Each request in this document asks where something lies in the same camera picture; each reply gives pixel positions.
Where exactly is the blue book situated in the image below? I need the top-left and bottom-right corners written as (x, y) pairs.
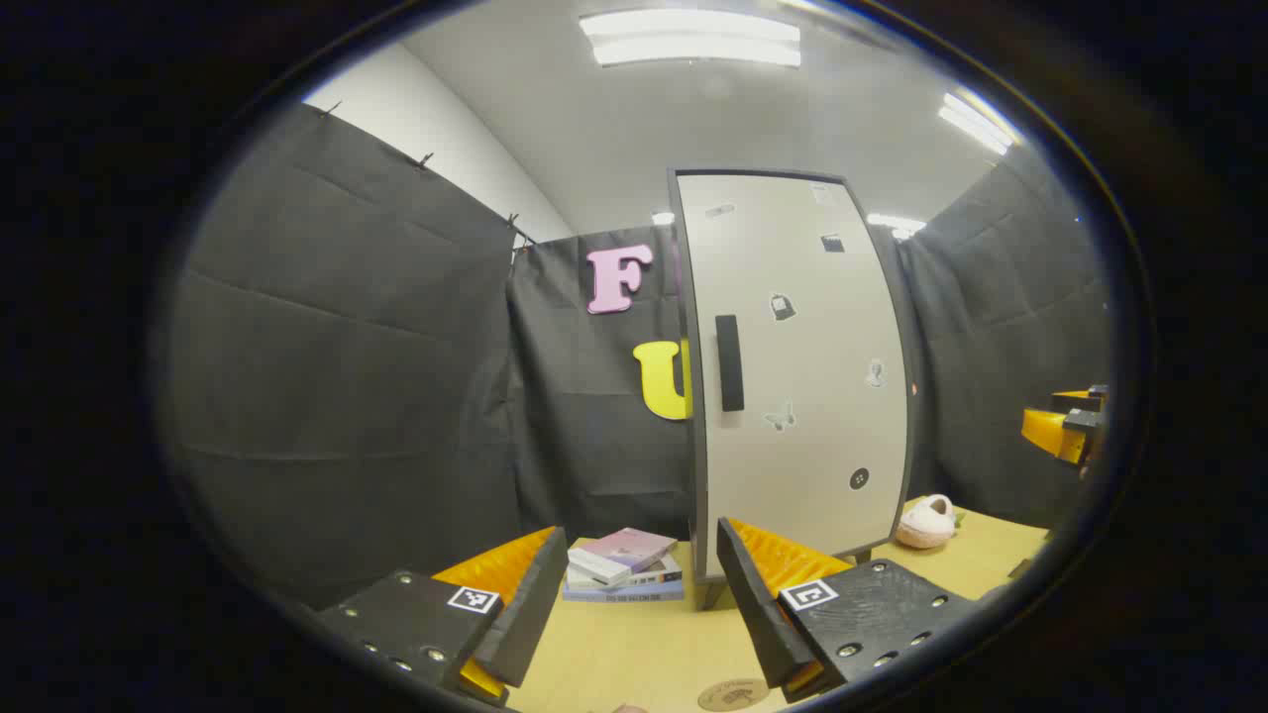
top-left (563, 579), bottom-right (687, 603)

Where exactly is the white book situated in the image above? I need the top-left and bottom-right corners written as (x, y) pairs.
top-left (570, 555), bottom-right (685, 592)

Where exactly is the large ceiling light panel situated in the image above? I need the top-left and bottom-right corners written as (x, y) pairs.
top-left (580, 10), bottom-right (801, 68)

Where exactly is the pink plush slipper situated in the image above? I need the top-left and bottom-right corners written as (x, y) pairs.
top-left (895, 494), bottom-right (962, 550)

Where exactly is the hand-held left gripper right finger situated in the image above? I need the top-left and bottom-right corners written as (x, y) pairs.
top-left (716, 517), bottom-right (982, 704)

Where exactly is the white cabinet door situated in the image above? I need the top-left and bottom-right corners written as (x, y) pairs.
top-left (677, 173), bottom-right (910, 580)

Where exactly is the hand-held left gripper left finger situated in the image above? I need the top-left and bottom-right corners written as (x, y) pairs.
top-left (317, 526), bottom-right (571, 706)

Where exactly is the black door handle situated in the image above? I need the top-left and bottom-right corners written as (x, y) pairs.
top-left (715, 315), bottom-right (745, 413)

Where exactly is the dark grey cabinet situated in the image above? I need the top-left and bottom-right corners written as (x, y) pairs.
top-left (669, 168), bottom-right (917, 610)

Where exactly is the pink book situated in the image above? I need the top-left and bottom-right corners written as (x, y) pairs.
top-left (567, 528), bottom-right (680, 585)

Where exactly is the black backdrop cloth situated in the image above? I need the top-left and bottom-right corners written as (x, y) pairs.
top-left (163, 99), bottom-right (1110, 610)

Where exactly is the round cork coaster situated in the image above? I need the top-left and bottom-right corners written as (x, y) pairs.
top-left (696, 678), bottom-right (772, 712)

